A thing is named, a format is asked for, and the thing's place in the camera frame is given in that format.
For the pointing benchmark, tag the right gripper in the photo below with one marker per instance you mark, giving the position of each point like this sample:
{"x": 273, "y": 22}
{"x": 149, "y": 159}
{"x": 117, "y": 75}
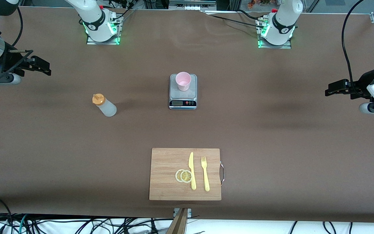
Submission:
{"x": 7, "y": 60}

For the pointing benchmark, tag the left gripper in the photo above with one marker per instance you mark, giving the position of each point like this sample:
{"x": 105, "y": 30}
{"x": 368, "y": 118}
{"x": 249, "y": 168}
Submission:
{"x": 361, "y": 85}

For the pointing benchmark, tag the translucent sauce bottle orange cap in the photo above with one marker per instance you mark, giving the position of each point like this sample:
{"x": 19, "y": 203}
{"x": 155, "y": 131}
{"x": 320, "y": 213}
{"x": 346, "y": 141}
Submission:
{"x": 107, "y": 109}

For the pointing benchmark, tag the pink plastic cup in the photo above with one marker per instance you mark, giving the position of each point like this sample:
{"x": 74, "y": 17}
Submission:
{"x": 183, "y": 81}

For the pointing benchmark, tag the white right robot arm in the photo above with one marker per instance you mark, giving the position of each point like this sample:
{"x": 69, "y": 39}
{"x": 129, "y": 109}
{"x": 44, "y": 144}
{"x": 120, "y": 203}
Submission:
{"x": 93, "y": 19}

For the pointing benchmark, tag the brown table cover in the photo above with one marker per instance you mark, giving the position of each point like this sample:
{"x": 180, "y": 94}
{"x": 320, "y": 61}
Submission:
{"x": 271, "y": 156}

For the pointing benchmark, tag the small orange red items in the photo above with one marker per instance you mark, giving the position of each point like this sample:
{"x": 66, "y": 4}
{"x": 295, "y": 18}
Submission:
{"x": 258, "y": 3}

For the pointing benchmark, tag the silver digital kitchen scale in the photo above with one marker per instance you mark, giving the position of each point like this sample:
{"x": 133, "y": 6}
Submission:
{"x": 182, "y": 103}

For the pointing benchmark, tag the yellow plastic fork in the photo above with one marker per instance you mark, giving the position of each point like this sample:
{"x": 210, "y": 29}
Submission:
{"x": 205, "y": 177}

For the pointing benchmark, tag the wooden cutting board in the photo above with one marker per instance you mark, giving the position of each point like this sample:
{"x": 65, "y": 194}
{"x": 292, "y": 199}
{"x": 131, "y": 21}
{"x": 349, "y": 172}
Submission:
{"x": 167, "y": 169}

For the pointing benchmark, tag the grey power strip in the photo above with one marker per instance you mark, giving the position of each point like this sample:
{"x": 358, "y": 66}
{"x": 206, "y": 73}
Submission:
{"x": 192, "y": 4}

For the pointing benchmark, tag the yellow plastic knife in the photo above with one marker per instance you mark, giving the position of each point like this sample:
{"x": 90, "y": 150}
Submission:
{"x": 192, "y": 169}

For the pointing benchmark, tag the lemon slice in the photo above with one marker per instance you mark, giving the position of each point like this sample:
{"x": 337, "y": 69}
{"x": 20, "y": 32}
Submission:
{"x": 177, "y": 175}
{"x": 186, "y": 176}

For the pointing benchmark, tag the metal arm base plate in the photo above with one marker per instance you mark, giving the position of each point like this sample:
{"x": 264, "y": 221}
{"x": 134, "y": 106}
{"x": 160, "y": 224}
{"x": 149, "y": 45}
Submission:
{"x": 104, "y": 42}
{"x": 274, "y": 46}

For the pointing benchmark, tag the small metal bracket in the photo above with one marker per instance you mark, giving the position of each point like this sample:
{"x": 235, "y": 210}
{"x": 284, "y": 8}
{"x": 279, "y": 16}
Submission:
{"x": 189, "y": 213}

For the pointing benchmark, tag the wooden post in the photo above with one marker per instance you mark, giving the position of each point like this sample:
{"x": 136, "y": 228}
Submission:
{"x": 179, "y": 224}

